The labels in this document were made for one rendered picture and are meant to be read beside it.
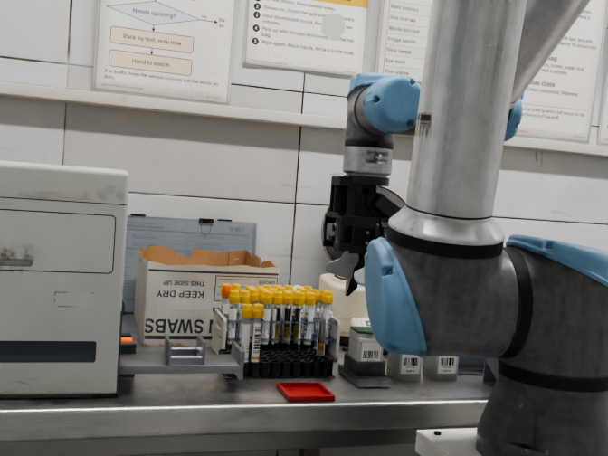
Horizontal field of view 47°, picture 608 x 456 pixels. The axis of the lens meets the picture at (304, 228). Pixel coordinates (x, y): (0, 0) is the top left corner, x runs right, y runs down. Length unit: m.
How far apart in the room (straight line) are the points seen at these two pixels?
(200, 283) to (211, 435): 0.35
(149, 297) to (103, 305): 0.31
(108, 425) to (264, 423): 0.20
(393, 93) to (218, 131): 0.73
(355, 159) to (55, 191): 0.43
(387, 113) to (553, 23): 0.23
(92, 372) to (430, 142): 0.54
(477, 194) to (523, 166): 1.23
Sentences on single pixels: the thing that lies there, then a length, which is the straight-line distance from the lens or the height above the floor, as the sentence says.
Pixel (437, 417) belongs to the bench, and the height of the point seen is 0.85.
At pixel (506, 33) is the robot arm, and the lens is 0.67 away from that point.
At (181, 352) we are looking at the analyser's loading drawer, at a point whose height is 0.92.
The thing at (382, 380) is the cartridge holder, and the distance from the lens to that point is 1.08.
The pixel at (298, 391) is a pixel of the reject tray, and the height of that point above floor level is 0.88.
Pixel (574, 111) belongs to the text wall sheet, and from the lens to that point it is 1.98.
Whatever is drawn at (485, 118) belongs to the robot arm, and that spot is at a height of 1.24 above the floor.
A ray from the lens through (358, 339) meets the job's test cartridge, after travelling 1.08.
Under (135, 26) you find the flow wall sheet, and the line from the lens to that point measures 1.59.
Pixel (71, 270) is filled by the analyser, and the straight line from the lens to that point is 0.93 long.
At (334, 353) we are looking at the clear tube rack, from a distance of 1.22.
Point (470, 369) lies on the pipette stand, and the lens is 1.23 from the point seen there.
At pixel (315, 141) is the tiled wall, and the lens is 1.64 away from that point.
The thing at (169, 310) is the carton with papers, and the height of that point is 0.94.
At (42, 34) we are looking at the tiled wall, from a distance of 1.60.
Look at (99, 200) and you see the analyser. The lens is 0.93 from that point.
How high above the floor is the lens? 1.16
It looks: 3 degrees down
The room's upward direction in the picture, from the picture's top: 4 degrees clockwise
